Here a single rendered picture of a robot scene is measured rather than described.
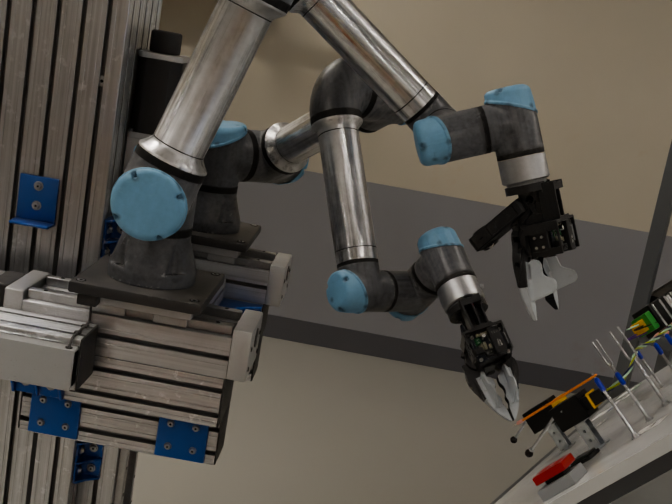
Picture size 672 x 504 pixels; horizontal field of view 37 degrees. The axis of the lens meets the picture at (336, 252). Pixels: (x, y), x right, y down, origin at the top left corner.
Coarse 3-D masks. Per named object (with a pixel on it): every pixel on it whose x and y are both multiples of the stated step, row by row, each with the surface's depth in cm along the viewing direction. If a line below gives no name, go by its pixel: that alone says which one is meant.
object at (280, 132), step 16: (368, 112) 190; (384, 112) 192; (272, 128) 222; (288, 128) 217; (304, 128) 211; (368, 128) 199; (272, 144) 220; (288, 144) 216; (304, 144) 213; (272, 160) 220; (288, 160) 220; (304, 160) 224; (256, 176) 224; (272, 176) 225; (288, 176) 228
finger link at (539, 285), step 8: (528, 264) 158; (536, 264) 158; (528, 272) 158; (536, 272) 157; (528, 280) 158; (536, 280) 157; (544, 280) 156; (552, 280) 156; (520, 288) 158; (528, 288) 157; (536, 288) 157; (544, 288) 156; (552, 288) 155; (528, 296) 157; (536, 296) 157; (544, 296) 156; (528, 304) 157; (528, 312) 158; (536, 312) 158; (536, 320) 158
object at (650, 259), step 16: (656, 208) 244; (656, 224) 244; (656, 240) 244; (656, 256) 245; (640, 272) 247; (656, 272) 248; (640, 288) 248; (640, 304) 248; (640, 336) 249; (624, 368) 252; (656, 368) 302; (608, 400) 254
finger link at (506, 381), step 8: (504, 368) 171; (504, 376) 172; (512, 376) 167; (504, 384) 171; (512, 384) 168; (504, 392) 172; (512, 392) 169; (512, 400) 170; (512, 408) 169; (512, 416) 168
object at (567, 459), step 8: (568, 456) 140; (552, 464) 140; (560, 464) 137; (568, 464) 138; (544, 472) 138; (552, 472) 138; (560, 472) 137; (536, 480) 139; (544, 480) 138; (552, 480) 139
